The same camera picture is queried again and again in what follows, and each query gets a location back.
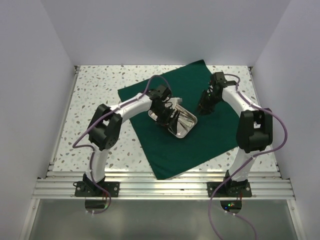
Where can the green surgical drape cloth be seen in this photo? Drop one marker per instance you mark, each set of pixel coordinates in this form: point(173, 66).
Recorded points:
point(148, 146)

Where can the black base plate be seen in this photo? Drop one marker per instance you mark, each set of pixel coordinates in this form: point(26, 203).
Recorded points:
point(231, 189)
point(82, 190)

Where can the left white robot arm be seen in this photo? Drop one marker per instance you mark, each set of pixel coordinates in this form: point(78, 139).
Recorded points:
point(105, 126)

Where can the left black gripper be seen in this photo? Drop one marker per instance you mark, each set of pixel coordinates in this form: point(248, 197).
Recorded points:
point(168, 119)

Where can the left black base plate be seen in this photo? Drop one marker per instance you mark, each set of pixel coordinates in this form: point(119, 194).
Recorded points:
point(82, 190)

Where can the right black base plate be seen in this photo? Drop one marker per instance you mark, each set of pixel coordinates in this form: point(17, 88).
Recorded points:
point(231, 189)

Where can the stainless steel tray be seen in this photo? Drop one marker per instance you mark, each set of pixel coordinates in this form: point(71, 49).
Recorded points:
point(186, 120)

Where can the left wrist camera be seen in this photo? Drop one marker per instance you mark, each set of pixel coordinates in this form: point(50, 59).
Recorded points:
point(176, 100)

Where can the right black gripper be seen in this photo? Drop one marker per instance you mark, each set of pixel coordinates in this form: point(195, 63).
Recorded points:
point(206, 109)

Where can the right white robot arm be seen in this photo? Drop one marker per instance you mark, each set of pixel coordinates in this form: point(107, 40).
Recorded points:
point(254, 131)

